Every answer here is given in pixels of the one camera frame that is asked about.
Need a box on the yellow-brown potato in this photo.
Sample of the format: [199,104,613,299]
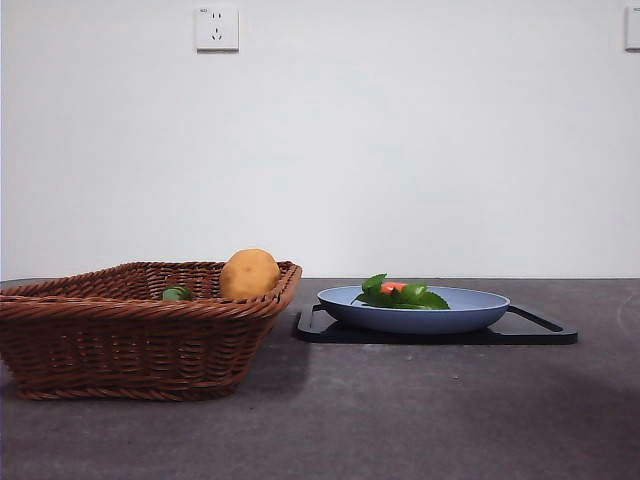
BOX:
[219,248,282,300]

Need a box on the brown wicker basket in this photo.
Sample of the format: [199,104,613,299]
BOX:
[0,259,304,401]

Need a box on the dark rectangular tray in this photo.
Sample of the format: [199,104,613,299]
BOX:
[295,303,579,346]

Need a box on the blue round plate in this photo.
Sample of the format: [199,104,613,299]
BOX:
[316,284,512,335]

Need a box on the white wall socket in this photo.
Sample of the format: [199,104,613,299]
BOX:
[195,4,241,54]
[624,5,640,53]

